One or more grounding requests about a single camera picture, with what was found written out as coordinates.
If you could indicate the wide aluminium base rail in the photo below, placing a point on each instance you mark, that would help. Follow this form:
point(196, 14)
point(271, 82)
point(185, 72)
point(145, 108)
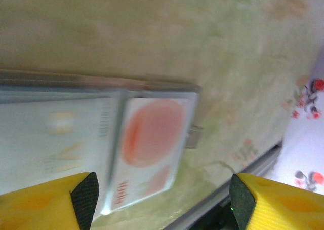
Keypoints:
point(222, 189)

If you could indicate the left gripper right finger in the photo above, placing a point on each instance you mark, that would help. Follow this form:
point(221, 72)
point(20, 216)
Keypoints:
point(283, 209)

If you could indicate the white card with yellow marks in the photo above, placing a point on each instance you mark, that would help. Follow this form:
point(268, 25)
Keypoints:
point(50, 138)

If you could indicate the white card with red circles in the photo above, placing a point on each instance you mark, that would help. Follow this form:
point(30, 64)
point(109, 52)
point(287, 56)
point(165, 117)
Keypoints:
point(152, 138)

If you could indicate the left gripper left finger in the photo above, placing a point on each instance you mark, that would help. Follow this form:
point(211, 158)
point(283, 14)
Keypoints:
point(38, 209)

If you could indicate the silver metal card holder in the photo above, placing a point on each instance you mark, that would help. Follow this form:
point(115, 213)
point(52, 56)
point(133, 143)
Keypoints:
point(76, 88)

